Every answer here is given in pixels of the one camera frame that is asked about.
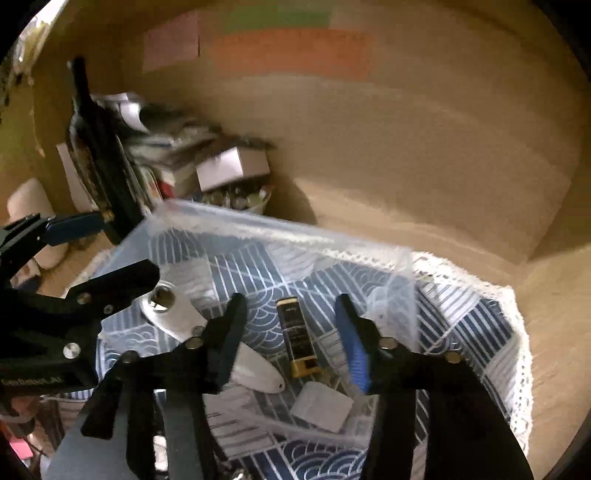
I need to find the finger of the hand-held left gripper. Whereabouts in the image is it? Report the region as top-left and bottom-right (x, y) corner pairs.
(0, 211), (116, 278)
(0, 260), (160, 329)

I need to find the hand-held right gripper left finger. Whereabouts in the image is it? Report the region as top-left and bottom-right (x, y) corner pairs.
(81, 292), (249, 480)

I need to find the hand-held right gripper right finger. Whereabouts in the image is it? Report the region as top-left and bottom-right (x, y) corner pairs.
(334, 294), (539, 480)

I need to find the white oval pocket tool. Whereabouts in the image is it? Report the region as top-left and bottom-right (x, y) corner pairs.
(140, 270), (286, 394)

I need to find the black and gold lighter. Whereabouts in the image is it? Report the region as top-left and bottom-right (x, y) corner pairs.
(276, 297), (320, 380)

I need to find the clear plastic storage box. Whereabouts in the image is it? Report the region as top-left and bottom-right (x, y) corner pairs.
(93, 198), (419, 450)

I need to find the white paper roll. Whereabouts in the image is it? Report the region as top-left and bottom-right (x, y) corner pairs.
(6, 177), (71, 271)

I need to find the crumpled clear plastic wrap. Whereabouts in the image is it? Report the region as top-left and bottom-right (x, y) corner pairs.
(364, 285), (409, 334)

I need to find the small white square card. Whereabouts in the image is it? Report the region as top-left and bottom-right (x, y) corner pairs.
(289, 380), (354, 434)

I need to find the blue patterned lace-trimmed cloth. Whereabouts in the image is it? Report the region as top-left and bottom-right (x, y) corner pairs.
(69, 249), (535, 480)

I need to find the stack of books and papers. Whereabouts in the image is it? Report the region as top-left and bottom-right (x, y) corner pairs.
(122, 102), (278, 200)

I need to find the clear tub of small bottles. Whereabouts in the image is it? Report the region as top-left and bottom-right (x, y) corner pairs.
(201, 181), (273, 216)

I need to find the white cardboard box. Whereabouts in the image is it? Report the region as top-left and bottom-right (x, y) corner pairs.
(196, 146), (271, 193)

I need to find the pink paper note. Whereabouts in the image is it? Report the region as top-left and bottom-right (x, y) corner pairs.
(143, 11), (201, 73)

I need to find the orange paper note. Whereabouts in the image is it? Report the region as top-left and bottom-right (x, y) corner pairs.
(213, 29), (373, 83)

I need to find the green paper note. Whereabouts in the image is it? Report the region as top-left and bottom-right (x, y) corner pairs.
(223, 4), (334, 34)

